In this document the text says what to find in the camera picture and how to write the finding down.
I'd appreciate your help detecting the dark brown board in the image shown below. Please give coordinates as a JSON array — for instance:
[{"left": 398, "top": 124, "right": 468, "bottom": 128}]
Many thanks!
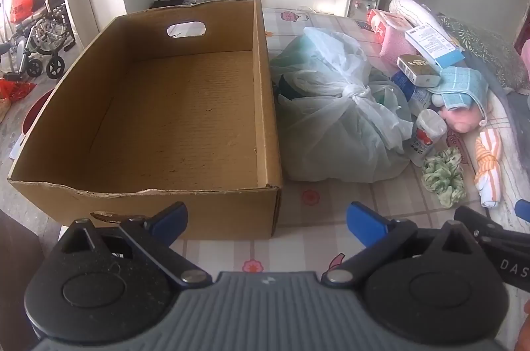
[{"left": 0, "top": 208, "right": 63, "bottom": 335}]

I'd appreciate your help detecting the dark red round stool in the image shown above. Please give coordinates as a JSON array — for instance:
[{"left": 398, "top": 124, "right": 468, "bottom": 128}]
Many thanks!
[{"left": 23, "top": 88, "right": 56, "bottom": 136}]

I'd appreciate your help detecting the dark floral pillow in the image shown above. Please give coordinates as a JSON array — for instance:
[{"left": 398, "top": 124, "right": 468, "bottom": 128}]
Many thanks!
[{"left": 439, "top": 14, "right": 530, "bottom": 91}]

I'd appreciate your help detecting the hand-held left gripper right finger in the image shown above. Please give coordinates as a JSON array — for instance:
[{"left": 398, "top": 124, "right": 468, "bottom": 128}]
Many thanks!
[{"left": 323, "top": 202, "right": 475, "bottom": 289}]

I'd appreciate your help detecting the tied white plastic bag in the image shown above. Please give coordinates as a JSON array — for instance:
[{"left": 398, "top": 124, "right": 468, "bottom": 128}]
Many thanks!
[{"left": 269, "top": 27, "right": 415, "bottom": 184}]

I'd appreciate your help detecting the gold tissue pack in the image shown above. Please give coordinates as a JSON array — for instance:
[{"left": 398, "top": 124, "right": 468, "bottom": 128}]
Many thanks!
[{"left": 397, "top": 54, "right": 442, "bottom": 88}]

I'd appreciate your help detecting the blue checked towel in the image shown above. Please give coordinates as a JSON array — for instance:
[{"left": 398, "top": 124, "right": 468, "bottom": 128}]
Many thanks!
[{"left": 431, "top": 66, "right": 489, "bottom": 109}]

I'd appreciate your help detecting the brown cardboard box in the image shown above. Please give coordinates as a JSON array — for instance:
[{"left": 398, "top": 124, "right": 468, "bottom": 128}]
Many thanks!
[{"left": 7, "top": 0, "right": 284, "bottom": 241}]

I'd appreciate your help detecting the dark cloth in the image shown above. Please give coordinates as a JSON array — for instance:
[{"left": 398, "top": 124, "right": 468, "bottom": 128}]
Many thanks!
[{"left": 149, "top": 0, "right": 191, "bottom": 9}]

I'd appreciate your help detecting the pink wet wipes pack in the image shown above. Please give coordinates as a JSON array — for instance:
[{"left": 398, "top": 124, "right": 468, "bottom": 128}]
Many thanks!
[{"left": 366, "top": 8, "right": 415, "bottom": 35}]

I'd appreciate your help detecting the orange striped cloth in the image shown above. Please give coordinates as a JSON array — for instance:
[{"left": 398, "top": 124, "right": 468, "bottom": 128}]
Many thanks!
[{"left": 475, "top": 129, "right": 504, "bottom": 209}]

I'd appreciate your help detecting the white and blue box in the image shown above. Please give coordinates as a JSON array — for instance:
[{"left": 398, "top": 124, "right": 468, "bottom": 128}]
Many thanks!
[{"left": 403, "top": 24, "right": 465, "bottom": 69}]

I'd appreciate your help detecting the dark red door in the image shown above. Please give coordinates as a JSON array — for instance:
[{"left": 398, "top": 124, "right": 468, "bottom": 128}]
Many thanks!
[{"left": 513, "top": 14, "right": 530, "bottom": 56}]

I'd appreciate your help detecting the pink cloth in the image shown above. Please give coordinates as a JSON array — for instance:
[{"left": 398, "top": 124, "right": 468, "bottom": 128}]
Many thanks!
[{"left": 379, "top": 30, "right": 419, "bottom": 64}]

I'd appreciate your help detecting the white striped towel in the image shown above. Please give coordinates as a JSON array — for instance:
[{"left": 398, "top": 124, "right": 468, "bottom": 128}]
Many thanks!
[{"left": 389, "top": 0, "right": 444, "bottom": 33}]

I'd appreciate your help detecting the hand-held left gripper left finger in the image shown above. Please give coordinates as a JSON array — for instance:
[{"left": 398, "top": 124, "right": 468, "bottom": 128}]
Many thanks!
[{"left": 62, "top": 202, "right": 213, "bottom": 287}]

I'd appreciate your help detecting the red cloth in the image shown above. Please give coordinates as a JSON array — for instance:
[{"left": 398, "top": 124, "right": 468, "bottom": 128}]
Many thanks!
[{"left": 0, "top": 80, "right": 38, "bottom": 103}]

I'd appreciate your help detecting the pink plush toy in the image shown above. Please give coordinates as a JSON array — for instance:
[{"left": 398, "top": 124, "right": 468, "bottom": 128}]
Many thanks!
[{"left": 432, "top": 94, "right": 493, "bottom": 134}]

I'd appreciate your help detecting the blue and white packet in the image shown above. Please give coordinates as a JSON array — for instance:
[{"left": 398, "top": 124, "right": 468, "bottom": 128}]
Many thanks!
[{"left": 391, "top": 72, "right": 433, "bottom": 116}]

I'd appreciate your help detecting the green scrunchie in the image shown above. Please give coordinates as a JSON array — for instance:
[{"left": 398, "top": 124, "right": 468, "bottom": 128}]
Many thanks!
[{"left": 421, "top": 147, "right": 467, "bottom": 209}]

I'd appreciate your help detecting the red plastic bag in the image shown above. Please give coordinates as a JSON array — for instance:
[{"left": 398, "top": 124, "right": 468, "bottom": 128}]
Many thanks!
[{"left": 10, "top": 0, "right": 34, "bottom": 23}]

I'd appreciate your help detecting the wheelchair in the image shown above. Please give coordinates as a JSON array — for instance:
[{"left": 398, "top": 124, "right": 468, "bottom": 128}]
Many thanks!
[{"left": 8, "top": 0, "right": 77, "bottom": 80}]

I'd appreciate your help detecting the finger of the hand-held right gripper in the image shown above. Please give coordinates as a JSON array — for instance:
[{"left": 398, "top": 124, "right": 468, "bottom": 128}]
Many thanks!
[{"left": 453, "top": 206, "right": 530, "bottom": 249}]

